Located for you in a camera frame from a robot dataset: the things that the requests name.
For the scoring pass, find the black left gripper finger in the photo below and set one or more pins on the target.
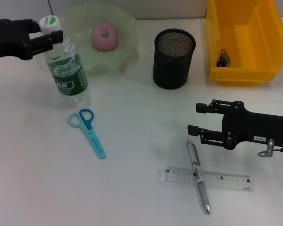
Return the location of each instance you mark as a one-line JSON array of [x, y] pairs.
[[47, 42], [34, 26]]

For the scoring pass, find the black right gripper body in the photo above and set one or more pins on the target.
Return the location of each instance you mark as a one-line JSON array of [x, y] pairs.
[[254, 127]]

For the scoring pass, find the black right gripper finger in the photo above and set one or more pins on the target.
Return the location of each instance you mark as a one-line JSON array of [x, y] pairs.
[[201, 107], [207, 135]]

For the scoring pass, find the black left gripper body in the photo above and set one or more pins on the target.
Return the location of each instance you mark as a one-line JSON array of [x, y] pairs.
[[7, 40]]

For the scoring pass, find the clear green-label water bottle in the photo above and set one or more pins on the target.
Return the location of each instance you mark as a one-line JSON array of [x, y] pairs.
[[66, 70]]

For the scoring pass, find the pink toy peach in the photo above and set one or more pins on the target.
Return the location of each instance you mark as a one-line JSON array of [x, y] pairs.
[[105, 35]]

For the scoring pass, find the blue teal scissors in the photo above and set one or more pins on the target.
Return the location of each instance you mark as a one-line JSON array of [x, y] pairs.
[[89, 131]]

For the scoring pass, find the clear plastic ruler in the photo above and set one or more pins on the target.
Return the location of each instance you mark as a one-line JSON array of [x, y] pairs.
[[226, 181]]

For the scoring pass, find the black mesh pen holder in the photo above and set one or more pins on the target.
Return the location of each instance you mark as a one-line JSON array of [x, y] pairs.
[[172, 61]]

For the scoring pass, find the silver grey pen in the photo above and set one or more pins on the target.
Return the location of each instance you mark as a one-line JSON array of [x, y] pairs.
[[201, 190]]

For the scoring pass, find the green glass fruit plate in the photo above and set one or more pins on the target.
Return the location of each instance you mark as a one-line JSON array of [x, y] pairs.
[[122, 47]]

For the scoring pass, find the yellow plastic bin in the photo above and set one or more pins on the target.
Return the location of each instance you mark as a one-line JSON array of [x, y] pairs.
[[250, 30]]

